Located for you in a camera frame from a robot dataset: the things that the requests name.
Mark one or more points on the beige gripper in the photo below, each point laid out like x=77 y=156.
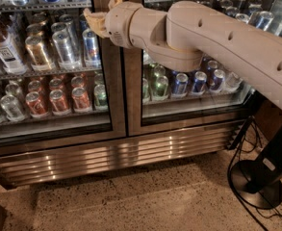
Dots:
x=119 y=23

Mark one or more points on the glass fridge door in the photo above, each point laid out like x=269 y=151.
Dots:
x=25 y=18
x=236 y=100

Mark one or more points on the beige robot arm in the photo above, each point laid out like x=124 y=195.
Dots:
x=178 y=38

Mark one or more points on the green soda can left door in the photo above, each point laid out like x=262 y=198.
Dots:
x=100 y=97

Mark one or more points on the stainless fridge bottom grille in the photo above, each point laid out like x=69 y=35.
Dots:
x=62 y=163

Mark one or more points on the blue silver energy can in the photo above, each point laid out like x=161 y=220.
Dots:
x=91 y=49

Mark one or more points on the silver tall can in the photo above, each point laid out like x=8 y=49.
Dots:
x=67 y=58

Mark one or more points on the gold drink can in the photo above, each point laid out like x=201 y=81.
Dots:
x=41 y=59

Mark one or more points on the green can lower right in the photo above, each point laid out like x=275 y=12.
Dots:
x=160 y=88

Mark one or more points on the orange soda can right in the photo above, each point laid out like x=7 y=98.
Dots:
x=81 y=100

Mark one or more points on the orange soda can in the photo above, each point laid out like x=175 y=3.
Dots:
x=60 y=105
x=36 y=104
x=81 y=100

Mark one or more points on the orange soda can middle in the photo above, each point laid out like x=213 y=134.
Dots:
x=60 y=105

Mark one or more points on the brown tea bottle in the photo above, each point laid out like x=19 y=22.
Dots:
x=10 y=54

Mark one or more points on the orange soda can left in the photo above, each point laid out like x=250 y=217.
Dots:
x=36 y=104

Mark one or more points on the silver can lower left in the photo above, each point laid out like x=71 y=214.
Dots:
x=13 y=108

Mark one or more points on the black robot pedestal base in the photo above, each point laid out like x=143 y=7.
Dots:
x=257 y=182

